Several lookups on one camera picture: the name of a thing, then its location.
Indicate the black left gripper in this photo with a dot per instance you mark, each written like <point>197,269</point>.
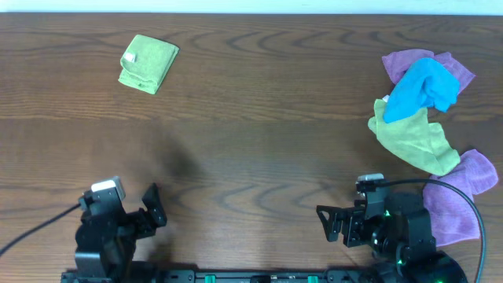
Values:
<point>141,222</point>

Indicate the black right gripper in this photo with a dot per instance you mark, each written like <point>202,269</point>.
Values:
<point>350,226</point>

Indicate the light green microfiber cloth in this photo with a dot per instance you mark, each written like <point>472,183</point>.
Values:
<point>146,62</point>

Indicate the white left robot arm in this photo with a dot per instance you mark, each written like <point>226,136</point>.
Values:
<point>105,258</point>

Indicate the olive green microfiber cloth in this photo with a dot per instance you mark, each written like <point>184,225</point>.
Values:
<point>415,140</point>

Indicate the blue microfiber cloth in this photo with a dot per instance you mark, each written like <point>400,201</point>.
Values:
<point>426,84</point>

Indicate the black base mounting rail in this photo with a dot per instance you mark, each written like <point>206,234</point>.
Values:
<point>192,276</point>

